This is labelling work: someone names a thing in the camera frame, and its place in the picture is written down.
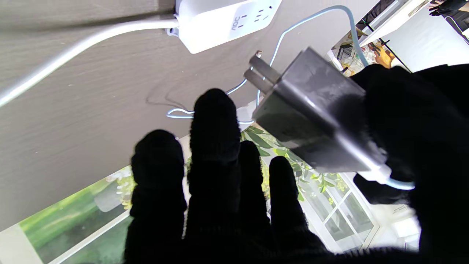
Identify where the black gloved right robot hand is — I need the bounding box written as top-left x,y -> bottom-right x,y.
125,64 -> 469,264

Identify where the grey USB wall charger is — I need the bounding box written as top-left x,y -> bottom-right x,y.
244,47 -> 389,175

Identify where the light blue USB cable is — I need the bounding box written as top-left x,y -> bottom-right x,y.
167,5 -> 414,191

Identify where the printed garden window backdrop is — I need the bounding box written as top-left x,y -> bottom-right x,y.
0,110 -> 422,264

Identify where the black backdrop frame pole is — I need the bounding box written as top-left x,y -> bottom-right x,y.
357,0 -> 411,72

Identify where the white power cord with plug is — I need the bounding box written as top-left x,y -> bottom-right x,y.
0,18 -> 180,109

